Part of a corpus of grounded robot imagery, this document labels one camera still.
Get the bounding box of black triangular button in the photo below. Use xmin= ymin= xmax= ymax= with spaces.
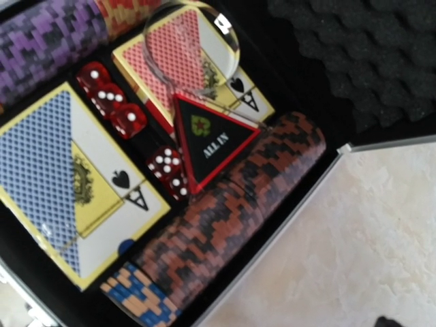
xmin=173 ymin=94 xmax=261 ymax=194

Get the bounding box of aluminium poker chip case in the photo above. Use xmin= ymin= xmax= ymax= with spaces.
xmin=1 ymin=1 xmax=435 ymax=326

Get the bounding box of red playing card deck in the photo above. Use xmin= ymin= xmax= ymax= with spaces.
xmin=112 ymin=2 xmax=275 ymax=135

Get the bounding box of black white chip stack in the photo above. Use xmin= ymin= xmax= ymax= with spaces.
xmin=100 ymin=262 xmax=181 ymax=326

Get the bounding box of blue playing card deck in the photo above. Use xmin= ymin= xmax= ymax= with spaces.
xmin=1 ymin=83 xmax=170 ymax=290

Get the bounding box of blue round button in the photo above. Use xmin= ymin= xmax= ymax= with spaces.
xmin=117 ymin=238 xmax=135 ymax=256

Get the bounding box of red dice row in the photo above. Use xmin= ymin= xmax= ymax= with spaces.
xmin=76 ymin=61 xmax=188 ymax=201

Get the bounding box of dark red chip row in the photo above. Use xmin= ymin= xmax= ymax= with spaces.
xmin=135 ymin=112 xmax=326 ymax=297

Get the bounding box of purple chip row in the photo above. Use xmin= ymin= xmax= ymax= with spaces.
xmin=1 ymin=1 xmax=108 ymax=108

